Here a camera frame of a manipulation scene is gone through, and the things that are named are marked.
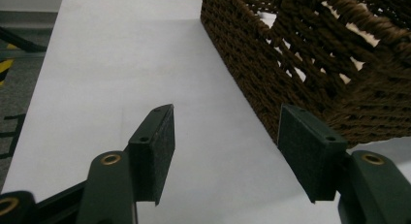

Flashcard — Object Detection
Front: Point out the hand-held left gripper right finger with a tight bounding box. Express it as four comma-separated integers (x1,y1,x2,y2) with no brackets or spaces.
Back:
277,104,411,224

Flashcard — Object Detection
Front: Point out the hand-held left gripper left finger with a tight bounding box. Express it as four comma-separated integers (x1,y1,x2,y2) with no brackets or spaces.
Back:
76,103,176,224

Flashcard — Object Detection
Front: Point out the brown woven basket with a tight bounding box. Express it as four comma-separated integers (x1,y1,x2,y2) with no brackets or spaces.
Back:
200,0,411,149

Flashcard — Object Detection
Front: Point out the black and yellow floor tape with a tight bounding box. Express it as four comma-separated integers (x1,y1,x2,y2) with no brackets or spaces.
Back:
0,43,17,86

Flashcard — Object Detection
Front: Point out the black cable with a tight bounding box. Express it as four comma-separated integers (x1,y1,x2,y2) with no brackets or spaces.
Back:
0,25,47,53

